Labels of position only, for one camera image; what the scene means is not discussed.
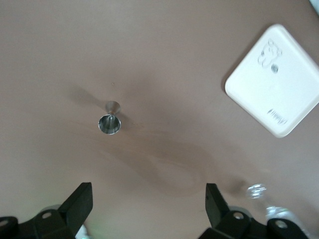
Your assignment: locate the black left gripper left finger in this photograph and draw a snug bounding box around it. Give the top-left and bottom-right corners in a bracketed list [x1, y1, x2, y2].
[0, 182, 94, 239]

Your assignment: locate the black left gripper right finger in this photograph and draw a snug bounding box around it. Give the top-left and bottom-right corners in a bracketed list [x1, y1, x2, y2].
[199, 183, 310, 239]

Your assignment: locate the clear stemmed wine glass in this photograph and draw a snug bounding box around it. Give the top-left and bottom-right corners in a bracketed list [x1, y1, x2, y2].
[245, 183, 310, 239]

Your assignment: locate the steel double jigger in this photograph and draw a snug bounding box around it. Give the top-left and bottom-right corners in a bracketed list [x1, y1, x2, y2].
[97, 100, 122, 135]

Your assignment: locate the white tray with rabbit print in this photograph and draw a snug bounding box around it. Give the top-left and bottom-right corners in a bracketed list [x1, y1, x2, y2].
[224, 23, 319, 138]

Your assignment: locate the brown table mat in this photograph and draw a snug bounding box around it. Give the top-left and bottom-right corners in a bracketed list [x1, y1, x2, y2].
[0, 0, 319, 239]

